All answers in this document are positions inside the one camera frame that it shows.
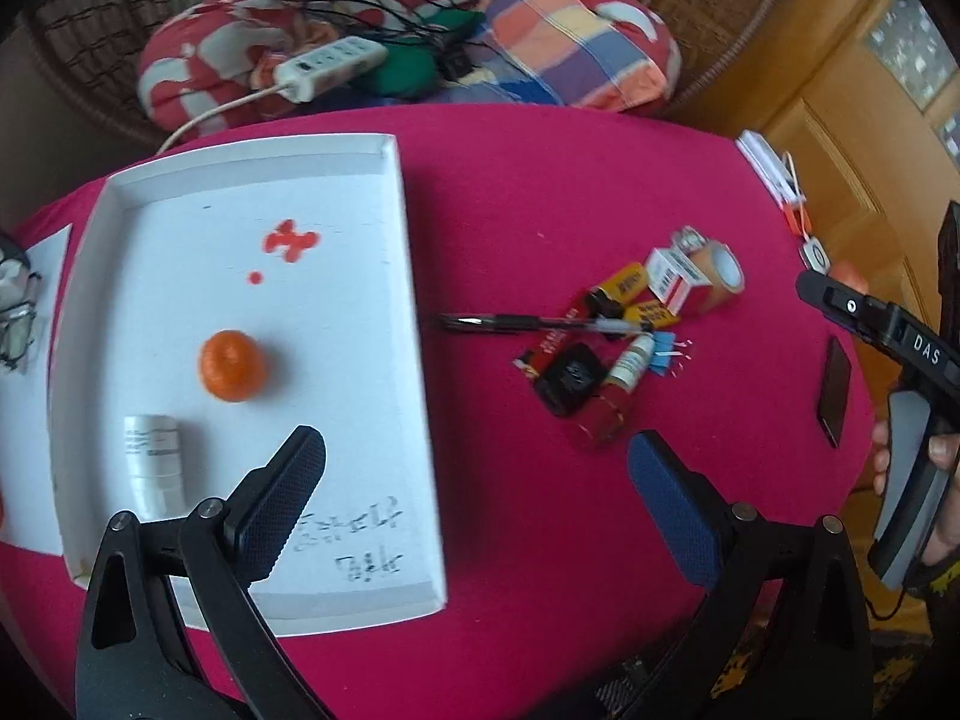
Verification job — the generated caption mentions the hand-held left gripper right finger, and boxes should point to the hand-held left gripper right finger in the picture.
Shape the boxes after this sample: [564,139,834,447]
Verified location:
[607,430,875,720]

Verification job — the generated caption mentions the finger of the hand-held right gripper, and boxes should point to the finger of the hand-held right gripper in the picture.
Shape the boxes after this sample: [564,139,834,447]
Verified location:
[796,270,901,350]

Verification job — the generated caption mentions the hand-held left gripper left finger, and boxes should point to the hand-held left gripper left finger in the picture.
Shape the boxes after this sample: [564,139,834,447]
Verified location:
[73,425,335,720]

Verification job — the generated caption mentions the beige tape roll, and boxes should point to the beige tape roll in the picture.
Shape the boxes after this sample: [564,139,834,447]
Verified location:
[679,240,745,316]

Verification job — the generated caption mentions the small white red box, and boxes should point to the small white red box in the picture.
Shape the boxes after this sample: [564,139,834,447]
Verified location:
[645,247,712,316]

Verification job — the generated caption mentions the white cardboard tray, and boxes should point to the white cardboard tray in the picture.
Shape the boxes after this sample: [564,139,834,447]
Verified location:
[46,133,449,635]

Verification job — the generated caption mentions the person's right hand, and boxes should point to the person's right hand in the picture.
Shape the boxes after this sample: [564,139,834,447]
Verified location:
[872,420,960,533]

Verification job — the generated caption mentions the black phone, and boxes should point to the black phone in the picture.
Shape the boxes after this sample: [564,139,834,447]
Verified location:
[817,336,854,449]

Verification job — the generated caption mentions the red printed packet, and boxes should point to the red printed packet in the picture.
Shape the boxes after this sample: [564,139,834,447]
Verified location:
[512,300,627,451]

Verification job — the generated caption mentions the white pill bottle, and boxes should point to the white pill bottle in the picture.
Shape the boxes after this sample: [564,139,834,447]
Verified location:
[123,414,186,518]

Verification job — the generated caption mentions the orange tangerine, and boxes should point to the orange tangerine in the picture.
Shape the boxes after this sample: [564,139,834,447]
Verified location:
[197,329,268,403]

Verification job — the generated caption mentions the small white dropper bottle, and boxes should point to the small white dropper bottle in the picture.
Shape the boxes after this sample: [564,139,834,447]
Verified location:
[600,334,657,395]

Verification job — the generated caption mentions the black square case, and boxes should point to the black square case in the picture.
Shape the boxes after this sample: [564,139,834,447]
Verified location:
[534,343,607,415]

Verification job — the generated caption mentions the white flat box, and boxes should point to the white flat box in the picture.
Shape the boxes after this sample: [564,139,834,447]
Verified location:
[735,130,800,207]

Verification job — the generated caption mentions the wooden door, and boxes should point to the wooden door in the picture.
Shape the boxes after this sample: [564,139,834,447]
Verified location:
[675,0,960,361]

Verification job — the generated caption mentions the black pen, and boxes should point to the black pen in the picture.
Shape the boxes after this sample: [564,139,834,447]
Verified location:
[439,311,653,336]

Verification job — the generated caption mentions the white paper sheet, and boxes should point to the white paper sheet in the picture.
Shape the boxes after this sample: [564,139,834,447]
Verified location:
[0,223,74,552]

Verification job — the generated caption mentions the black framed glasses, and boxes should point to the black framed glasses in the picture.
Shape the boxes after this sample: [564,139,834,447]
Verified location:
[0,229,42,372]

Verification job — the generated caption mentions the plaid colourful cushion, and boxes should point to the plaid colourful cushion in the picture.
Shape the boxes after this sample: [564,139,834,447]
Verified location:
[480,0,638,107]

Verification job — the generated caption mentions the white power strip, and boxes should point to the white power strip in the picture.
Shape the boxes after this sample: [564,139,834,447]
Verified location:
[272,36,389,103]

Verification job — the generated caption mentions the green cloth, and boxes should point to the green cloth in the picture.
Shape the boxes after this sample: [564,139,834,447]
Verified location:
[371,7,481,98]

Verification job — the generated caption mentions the black power adapter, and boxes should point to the black power adapter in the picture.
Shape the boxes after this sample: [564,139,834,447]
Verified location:
[439,45,477,83]

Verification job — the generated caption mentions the brown wicker chair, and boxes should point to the brown wicker chair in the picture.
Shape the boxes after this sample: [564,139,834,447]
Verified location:
[30,0,796,158]

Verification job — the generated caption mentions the white power cable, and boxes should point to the white power cable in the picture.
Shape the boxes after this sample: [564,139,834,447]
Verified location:
[156,86,290,155]

